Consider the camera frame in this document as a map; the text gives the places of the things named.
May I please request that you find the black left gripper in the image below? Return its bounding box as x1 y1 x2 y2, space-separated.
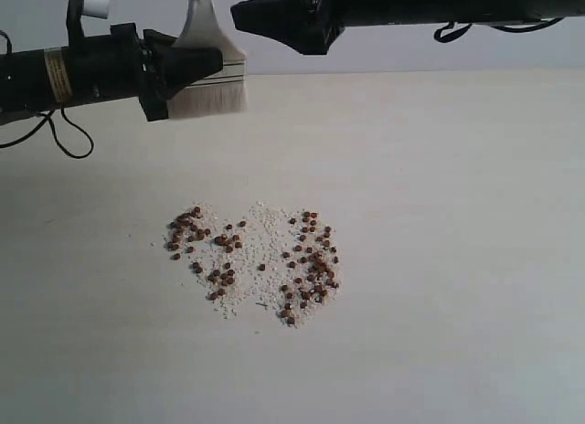
68 23 223 121

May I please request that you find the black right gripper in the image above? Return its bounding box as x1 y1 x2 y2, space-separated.
230 0 345 55

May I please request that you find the wooden paint brush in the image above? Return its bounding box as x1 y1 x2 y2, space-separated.
167 0 248 120

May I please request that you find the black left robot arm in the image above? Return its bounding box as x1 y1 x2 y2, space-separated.
1 24 223 122

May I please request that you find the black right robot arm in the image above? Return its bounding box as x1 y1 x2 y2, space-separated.
230 0 584 56

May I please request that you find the brown beans and rice pile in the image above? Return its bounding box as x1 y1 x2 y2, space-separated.
155 200 344 336

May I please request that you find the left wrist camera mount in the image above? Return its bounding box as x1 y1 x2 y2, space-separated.
66 0 111 48

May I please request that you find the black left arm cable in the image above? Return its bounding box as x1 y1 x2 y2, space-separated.
0 28 95 159

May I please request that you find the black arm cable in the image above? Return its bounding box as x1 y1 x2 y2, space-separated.
432 16 568 44
0 28 95 159

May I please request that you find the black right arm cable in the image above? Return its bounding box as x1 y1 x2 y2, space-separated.
432 16 568 44

